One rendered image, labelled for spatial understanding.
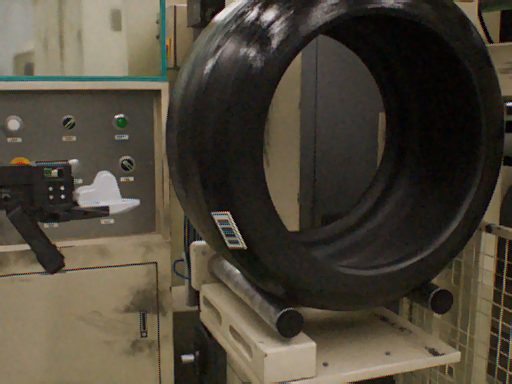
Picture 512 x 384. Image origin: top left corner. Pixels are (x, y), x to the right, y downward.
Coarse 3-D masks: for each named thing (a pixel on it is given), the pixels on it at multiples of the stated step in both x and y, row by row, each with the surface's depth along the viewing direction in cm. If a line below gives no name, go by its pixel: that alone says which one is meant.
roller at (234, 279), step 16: (224, 272) 118; (240, 272) 114; (240, 288) 109; (256, 288) 105; (256, 304) 102; (272, 304) 98; (288, 304) 97; (272, 320) 95; (288, 320) 94; (288, 336) 94
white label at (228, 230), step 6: (216, 216) 89; (222, 216) 88; (228, 216) 87; (216, 222) 90; (222, 222) 89; (228, 222) 88; (222, 228) 90; (228, 228) 88; (234, 228) 87; (222, 234) 90; (228, 234) 89; (234, 234) 88; (228, 240) 90; (234, 240) 89; (240, 240) 88; (228, 246) 91; (234, 246) 90; (240, 246) 89
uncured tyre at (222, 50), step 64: (256, 0) 89; (320, 0) 87; (384, 0) 90; (448, 0) 97; (192, 64) 96; (256, 64) 85; (384, 64) 122; (448, 64) 112; (192, 128) 89; (256, 128) 86; (448, 128) 119; (192, 192) 93; (256, 192) 88; (384, 192) 126; (448, 192) 117; (256, 256) 91; (320, 256) 122; (384, 256) 118; (448, 256) 102
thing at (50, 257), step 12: (12, 216) 86; (24, 216) 86; (24, 228) 87; (36, 228) 87; (36, 240) 87; (48, 240) 90; (36, 252) 88; (48, 252) 88; (60, 252) 91; (48, 264) 89; (60, 264) 89
